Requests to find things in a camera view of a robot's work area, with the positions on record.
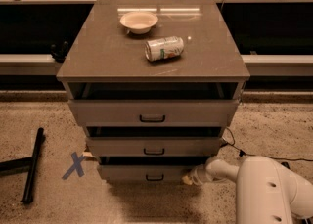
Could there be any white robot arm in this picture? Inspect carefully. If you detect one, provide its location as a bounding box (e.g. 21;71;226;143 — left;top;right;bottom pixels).
182;156;313;224

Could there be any grey middle drawer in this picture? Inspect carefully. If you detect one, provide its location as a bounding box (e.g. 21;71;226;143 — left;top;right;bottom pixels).
86;127;222;157

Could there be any grey drawer cabinet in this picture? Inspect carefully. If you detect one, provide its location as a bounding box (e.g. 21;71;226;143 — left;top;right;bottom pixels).
56;0;251;167

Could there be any grey top drawer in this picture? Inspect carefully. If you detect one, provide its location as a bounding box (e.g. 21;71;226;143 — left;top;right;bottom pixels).
66;82;241;127

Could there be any black floor stand right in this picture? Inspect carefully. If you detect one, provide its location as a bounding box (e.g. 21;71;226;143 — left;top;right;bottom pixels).
281;162;290;169

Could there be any blue tape cross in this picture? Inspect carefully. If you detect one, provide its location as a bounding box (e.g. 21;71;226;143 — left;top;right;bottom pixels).
62;152;85;180

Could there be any white green soda can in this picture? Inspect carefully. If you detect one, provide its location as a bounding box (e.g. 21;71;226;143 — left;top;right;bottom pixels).
145;36;184;62

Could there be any white ceramic bowl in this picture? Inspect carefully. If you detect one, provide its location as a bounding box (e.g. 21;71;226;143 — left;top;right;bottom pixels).
120;11;158;34

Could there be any black floor cable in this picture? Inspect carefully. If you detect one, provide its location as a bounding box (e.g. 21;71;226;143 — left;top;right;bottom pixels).
221;127;313;163

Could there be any black clamp on rail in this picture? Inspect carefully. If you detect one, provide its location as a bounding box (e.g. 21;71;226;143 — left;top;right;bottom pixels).
51;41;69;63

